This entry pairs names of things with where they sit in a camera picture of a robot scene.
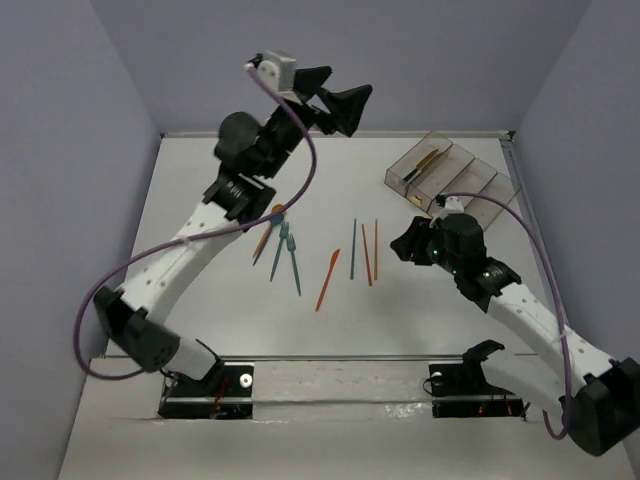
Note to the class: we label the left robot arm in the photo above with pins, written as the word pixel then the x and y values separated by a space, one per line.
pixel 249 153

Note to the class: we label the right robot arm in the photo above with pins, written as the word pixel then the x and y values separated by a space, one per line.
pixel 595 395

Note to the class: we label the orange spoon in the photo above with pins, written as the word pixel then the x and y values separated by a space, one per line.
pixel 278 208

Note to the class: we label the clear compartment organizer box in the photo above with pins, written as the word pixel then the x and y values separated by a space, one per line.
pixel 458 170

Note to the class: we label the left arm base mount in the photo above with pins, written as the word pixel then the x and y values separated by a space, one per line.
pixel 227 397

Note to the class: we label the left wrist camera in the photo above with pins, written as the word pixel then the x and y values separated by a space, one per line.
pixel 275 69

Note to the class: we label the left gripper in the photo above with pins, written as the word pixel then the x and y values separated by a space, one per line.
pixel 310 106

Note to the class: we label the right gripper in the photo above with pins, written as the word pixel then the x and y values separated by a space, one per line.
pixel 414 242

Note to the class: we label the teal chopstick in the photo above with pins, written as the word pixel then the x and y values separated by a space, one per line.
pixel 353 250

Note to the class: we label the teal fork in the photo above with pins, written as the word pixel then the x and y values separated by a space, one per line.
pixel 283 235
pixel 291 247

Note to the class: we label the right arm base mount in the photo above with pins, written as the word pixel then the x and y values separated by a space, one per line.
pixel 461 392

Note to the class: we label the yellow-orange chopstick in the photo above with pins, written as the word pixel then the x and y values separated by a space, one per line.
pixel 376 249

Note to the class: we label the gold knife dark handle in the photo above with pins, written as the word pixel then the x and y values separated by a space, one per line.
pixel 422 163

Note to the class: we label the teal fork left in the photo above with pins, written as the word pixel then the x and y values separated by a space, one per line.
pixel 283 235

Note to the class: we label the orange-red chopstick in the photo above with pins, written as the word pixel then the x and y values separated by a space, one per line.
pixel 366 256

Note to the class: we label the blue spoon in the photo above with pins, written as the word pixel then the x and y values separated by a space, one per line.
pixel 274 221

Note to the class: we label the orange plastic knife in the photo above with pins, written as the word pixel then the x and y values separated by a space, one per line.
pixel 322 294

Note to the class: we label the teal fork right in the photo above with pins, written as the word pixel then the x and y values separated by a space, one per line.
pixel 291 247

